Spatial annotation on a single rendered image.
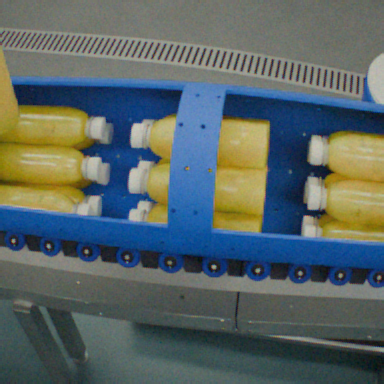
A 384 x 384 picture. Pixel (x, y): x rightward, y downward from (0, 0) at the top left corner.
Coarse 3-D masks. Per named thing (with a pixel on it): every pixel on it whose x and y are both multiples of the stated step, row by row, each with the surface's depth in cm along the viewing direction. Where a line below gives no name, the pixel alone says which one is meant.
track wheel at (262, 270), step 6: (246, 264) 121; (252, 264) 120; (258, 264) 120; (264, 264) 120; (270, 264) 121; (246, 270) 121; (252, 270) 120; (258, 270) 120; (264, 270) 120; (270, 270) 120; (252, 276) 121; (258, 276) 121; (264, 276) 120
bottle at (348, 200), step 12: (348, 180) 109; (360, 180) 110; (324, 192) 110; (336, 192) 108; (348, 192) 108; (360, 192) 107; (372, 192) 107; (324, 204) 110; (336, 204) 108; (348, 204) 107; (360, 204) 107; (372, 204) 107; (336, 216) 109; (348, 216) 108; (360, 216) 108; (372, 216) 107
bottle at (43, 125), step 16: (32, 112) 119; (48, 112) 119; (64, 112) 119; (80, 112) 120; (16, 128) 119; (32, 128) 119; (48, 128) 118; (64, 128) 118; (80, 128) 119; (48, 144) 121; (64, 144) 121
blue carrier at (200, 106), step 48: (48, 96) 128; (96, 96) 127; (144, 96) 125; (192, 96) 109; (240, 96) 121; (288, 96) 110; (96, 144) 133; (192, 144) 104; (288, 144) 128; (96, 192) 132; (192, 192) 104; (288, 192) 130; (96, 240) 114; (144, 240) 111; (192, 240) 109; (240, 240) 108; (288, 240) 106; (336, 240) 106
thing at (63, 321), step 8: (48, 312) 184; (56, 312) 183; (64, 312) 184; (56, 320) 187; (64, 320) 186; (72, 320) 193; (56, 328) 192; (64, 328) 191; (72, 328) 194; (64, 336) 195; (72, 336) 194; (80, 336) 204; (64, 344) 201; (72, 344) 199; (80, 344) 204; (72, 352) 205; (80, 352) 204; (80, 360) 211
